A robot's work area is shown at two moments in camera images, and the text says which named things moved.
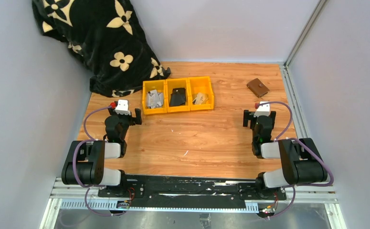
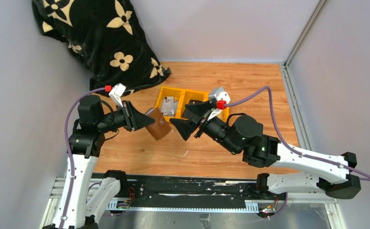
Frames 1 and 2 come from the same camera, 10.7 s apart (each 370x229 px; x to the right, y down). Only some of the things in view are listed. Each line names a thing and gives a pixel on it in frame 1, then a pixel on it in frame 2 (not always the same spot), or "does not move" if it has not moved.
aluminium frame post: x=300 y=41 does not move
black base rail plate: x=190 y=192 does not move
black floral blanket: x=107 y=37 does not move
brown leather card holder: x=259 y=88 to x=160 y=127
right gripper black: x=249 y=115 to x=198 y=110
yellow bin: x=160 y=85 to x=178 y=94
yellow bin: x=200 y=84 to x=224 y=115
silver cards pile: x=154 y=99 to x=169 y=106
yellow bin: x=178 y=95 to x=185 y=95
